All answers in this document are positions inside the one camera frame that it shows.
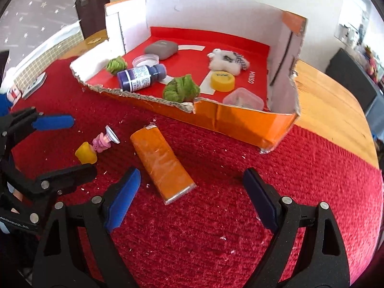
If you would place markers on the white plush toy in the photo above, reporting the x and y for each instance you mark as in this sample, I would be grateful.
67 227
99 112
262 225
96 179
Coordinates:
225 61

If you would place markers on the clear round lid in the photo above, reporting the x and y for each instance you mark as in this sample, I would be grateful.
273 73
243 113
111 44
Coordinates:
145 60

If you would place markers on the pink toy figurine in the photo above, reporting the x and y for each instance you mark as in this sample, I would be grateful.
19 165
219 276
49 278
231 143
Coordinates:
105 141

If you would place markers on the orange foil packet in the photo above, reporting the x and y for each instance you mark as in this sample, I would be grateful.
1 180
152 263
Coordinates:
162 162

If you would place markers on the orange and red cardboard box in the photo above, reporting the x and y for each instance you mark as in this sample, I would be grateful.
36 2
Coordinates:
255 126

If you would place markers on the person's left hand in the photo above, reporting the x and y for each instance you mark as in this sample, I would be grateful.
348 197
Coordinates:
16 196

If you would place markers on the red and white small box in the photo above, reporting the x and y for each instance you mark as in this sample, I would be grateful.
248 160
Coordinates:
13 94

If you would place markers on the large green fuzzy ball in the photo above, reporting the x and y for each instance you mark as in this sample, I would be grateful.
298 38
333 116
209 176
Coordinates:
181 88

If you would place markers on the wooden table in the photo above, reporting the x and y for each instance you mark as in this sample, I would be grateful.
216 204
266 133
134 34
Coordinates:
330 111

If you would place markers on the black furniture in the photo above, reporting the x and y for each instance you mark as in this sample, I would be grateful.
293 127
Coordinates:
351 75

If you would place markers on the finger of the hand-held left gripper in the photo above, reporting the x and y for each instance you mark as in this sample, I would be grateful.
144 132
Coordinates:
72 175
54 122

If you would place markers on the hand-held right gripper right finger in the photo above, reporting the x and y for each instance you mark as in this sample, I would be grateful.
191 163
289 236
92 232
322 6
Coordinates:
261 198

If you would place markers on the white card packet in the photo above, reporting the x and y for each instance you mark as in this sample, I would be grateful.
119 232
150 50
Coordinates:
34 85

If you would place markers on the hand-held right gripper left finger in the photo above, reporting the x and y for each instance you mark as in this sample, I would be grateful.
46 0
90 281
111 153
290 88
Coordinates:
123 199

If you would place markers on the dark brown door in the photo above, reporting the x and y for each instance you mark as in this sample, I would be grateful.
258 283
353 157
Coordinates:
96 12

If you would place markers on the clear square plastic container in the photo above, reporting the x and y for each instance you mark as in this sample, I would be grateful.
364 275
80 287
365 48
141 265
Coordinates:
243 99

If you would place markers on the red mat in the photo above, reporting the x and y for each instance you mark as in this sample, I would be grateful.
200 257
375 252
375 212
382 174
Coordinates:
210 216

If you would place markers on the purple bottle with white label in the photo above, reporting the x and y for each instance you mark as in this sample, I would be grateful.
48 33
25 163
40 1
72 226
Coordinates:
141 78

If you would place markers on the small green fuzzy ball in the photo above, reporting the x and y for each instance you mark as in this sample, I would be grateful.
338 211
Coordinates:
116 65

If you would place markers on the pile of colourful toys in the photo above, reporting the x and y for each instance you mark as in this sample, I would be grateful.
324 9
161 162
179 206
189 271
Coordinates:
373 66

